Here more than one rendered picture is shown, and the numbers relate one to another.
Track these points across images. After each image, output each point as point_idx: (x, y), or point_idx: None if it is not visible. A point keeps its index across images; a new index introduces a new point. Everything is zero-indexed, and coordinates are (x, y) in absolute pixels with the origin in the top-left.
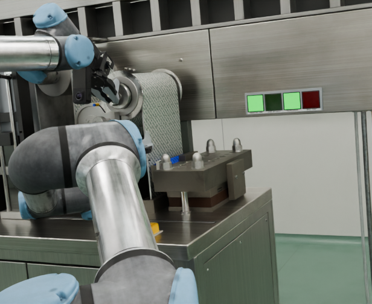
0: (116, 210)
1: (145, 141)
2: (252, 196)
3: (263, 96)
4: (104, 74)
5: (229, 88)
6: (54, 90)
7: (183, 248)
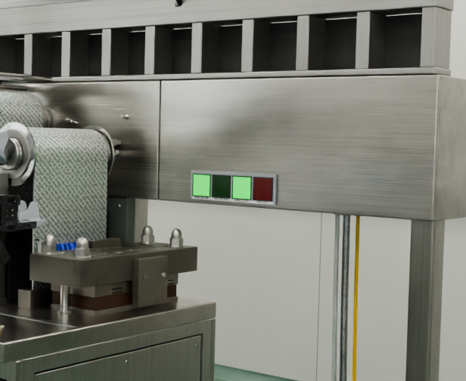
0: None
1: (28, 215)
2: (172, 308)
3: (211, 177)
4: None
5: (175, 162)
6: None
7: None
